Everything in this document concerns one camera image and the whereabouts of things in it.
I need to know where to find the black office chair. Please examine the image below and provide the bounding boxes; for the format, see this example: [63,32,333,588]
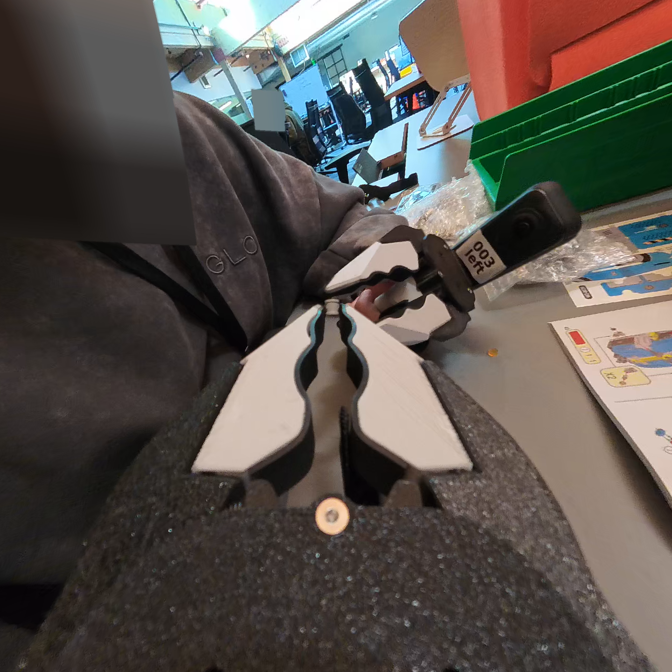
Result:
[304,99,337,166]
[336,79,369,145]
[353,59,393,132]

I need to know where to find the orange storage bin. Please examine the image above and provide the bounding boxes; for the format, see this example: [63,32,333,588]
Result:
[456,0,672,123]

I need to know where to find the green storage bin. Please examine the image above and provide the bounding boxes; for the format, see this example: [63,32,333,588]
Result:
[468,38,672,213]

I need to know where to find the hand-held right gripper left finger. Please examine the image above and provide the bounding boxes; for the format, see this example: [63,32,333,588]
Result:
[191,306,321,497]

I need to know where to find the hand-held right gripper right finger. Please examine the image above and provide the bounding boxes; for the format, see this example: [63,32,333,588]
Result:
[341,306,473,499]

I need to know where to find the whiteboard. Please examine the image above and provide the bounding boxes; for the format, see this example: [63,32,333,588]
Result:
[277,64,330,120]

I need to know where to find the grey desk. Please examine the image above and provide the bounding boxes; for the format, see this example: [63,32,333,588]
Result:
[362,92,672,672]

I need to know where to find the blue sticker sheet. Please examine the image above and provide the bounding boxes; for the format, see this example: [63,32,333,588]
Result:
[563,211,672,309]

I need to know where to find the clear bubble wrap bag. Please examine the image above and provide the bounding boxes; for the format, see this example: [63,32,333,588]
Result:
[394,168,631,301]

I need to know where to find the person's left hand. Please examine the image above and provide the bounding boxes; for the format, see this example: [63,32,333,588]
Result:
[353,281,396,322]

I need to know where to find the black curved stand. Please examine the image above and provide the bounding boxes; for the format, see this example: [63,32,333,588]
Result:
[361,176,419,201]

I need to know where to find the white instruction booklet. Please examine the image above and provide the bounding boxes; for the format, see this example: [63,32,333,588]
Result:
[548,314,672,509]

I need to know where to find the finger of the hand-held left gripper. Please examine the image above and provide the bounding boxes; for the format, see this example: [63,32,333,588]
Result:
[324,239,423,296]
[375,291,455,348]

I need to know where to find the wooden laptop stand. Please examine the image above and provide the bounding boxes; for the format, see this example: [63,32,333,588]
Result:
[398,0,476,141]

